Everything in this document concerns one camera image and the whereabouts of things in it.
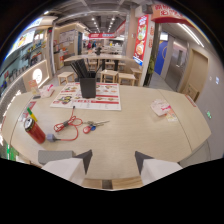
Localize red hanging shop sign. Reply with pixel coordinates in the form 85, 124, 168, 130
88, 31, 116, 40

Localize red card on table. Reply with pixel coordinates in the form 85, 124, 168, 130
20, 100, 37, 122

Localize red food poster banner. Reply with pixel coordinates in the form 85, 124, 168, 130
132, 14, 150, 67

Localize wooden dining table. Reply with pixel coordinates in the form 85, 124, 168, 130
63, 53, 133, 72

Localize keys with red fob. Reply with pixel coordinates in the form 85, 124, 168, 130
82, 120, 110, 135

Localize black chopstick holder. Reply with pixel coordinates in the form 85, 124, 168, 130
79, 76, 98, 99

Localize yellow green marker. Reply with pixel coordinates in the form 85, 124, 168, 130
26, 107, 39, 123

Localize pink white paper packet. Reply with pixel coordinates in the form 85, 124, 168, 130
39, 83, 56, 99

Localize orange table sign stand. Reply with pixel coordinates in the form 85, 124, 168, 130
28, 79, 42, 100

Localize wooden stool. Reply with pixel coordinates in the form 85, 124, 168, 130
117, 72, 137, 86
129, 67, 144, 86
99, 69, 120, 84
57, 71, 76, 86

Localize red charging cable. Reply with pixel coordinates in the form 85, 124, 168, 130
46, 105, 84, 143

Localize black chopsticks bundle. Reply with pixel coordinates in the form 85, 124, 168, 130
69, 59, 102, 80

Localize gray rectangular box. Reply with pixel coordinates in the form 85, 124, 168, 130
37, 149, 77, 166

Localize red soda can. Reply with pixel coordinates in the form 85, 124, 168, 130
23, 116, 47, 145

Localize red white menu placemat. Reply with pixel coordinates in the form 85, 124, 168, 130
49, 82, 122, 111

